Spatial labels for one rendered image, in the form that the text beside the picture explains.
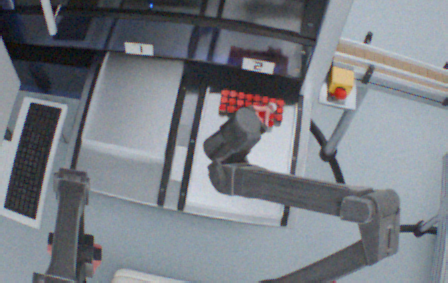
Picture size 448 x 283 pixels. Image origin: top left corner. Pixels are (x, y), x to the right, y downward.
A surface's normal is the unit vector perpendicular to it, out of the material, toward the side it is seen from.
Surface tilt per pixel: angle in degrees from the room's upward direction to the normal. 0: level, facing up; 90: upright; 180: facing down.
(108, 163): 0
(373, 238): 58
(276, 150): 0
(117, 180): 0
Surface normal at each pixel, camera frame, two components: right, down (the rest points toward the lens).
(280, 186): -0.76, -0.02
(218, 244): 0.06, -0.39
